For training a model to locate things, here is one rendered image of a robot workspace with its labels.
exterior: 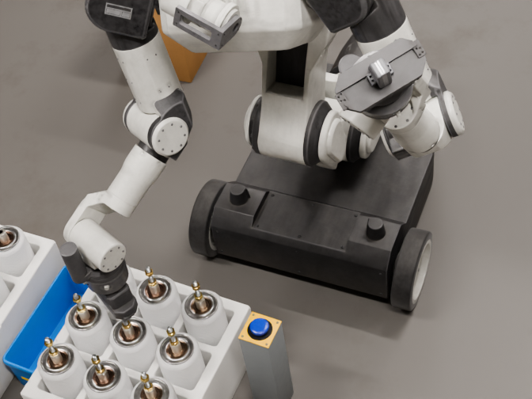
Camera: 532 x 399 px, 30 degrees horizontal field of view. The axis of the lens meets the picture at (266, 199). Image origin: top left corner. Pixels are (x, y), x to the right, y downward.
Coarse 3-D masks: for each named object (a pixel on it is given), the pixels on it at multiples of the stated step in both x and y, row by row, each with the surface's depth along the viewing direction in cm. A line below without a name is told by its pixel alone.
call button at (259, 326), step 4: (256, 320) 208; (260, 320) 208; (264, 320) 208; (252, 324) 208; (256, 324) 208; (260, 324) 208; (264, 324) 208; (252, 328) 207; (256, 328) 207; (260, 328) 207; (264, 328) 207; (268, 328) 208; (252, 332) 207; (256, 332) 206; (260, 332) 206; (264, 332) 207
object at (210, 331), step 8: (216, 296) 223; (184, 312) 221; (216, 312) 220; (224, 312) 224; (184, 320) 221; (192, 320) 220; (200, 320) 219; (208, 320) 219; (216, 320) 220; (224, 320) 224; (192, 328) 221; (200, 328) 220; (208, 328) 221; (216, 328) 222; (224, 328) 225; (200, 336) 223; (208, 336) 223; (216, 336) 224; (208, 344) 226; (216, 344) 227
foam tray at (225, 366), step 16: (144, 272) 238; (224, 304) 230; (240, 304) 229; (112, 320) 231; (240, 320) 227; (64, 336) 229; (160, 336) 227; (224, 336) 224; (80, 352) 226; (112, 352) 225; (208, 352) 222; (224, 352) 222; (240, 352) 231; (128, 368) 222; (208, 368) 219; (224, 368) 223; (240, 368) 234; (32, 384) 222; (208, 384) 217; (224, 384) 226
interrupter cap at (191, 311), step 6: (192, 294) 223; (204, 294) 223; (210, 294) 223; (186, 300) 222; (192, 300) 222; (210, 300) 222; (216, 300) 222; (186, 306) 222; (192, 306) 222; (210, 306) 221; (216, 306) 221; (186, 312) 220; (192, 312) 220; (198, 312) 220; (204, 312) 220; (210, 312) 220; (192, 318) 220; (198, 318) 219; (204, 318) 219
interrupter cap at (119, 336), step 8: (128, 320) 221; (136, 320) 221; (120, 328) 220; (136, 328) 220; (144, 328) 219; (120, 336) 218; (136, 336) 218; (144, 336) 218; (120, 344) 217; (128, 344) 217; (136, 344) 217
